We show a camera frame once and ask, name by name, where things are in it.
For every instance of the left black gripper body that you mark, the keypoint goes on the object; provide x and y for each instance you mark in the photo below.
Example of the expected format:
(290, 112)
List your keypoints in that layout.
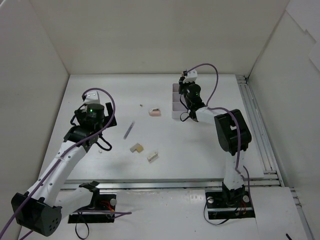
(110, 115)

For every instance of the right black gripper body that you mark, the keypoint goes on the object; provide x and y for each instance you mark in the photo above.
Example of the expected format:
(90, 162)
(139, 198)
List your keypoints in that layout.
(181, 87)

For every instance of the purple highlighter pen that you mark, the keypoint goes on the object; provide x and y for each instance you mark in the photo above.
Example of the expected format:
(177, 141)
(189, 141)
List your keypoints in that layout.
(129, 130)

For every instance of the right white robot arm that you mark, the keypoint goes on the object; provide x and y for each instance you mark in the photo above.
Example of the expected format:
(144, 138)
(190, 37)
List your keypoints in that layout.
(233, 136)

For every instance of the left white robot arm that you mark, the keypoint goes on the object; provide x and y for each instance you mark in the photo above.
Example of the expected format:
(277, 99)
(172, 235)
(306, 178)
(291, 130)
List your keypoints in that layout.
(38, 209)

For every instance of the white compartment organizer box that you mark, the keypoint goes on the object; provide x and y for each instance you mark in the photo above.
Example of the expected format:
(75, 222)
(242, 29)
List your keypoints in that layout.
(178, 103)

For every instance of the pink correction tape dispenser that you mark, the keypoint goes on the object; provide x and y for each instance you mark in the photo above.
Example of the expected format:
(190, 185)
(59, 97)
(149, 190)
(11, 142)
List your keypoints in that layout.
(154, 112)

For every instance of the tan L-shaped eraser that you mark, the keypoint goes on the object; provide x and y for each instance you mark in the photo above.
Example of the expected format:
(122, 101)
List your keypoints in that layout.
(137, 148)

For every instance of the cream white eraser block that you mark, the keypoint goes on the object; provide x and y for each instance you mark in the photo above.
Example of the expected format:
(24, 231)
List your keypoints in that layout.
(152, 156)

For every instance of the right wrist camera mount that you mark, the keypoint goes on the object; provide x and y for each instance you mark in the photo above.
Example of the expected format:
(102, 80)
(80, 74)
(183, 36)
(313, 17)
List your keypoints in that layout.
(189, 76)

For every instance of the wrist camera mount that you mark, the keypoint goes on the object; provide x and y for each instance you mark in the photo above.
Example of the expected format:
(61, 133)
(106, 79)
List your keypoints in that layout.
(91, 97)
(189, 76)

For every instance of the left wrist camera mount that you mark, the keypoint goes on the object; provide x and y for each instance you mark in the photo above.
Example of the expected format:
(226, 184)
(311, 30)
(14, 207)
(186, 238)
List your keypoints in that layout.
(91, 97)

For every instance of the aluminium frame rail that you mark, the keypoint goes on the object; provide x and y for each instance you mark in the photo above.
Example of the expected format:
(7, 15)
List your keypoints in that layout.
(165, 198)

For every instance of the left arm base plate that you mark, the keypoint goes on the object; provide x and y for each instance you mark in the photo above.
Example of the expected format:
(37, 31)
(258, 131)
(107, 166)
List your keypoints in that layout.
(96, 214)

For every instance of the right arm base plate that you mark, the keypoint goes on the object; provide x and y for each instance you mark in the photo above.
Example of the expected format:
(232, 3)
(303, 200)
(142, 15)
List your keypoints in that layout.
(216, 208)

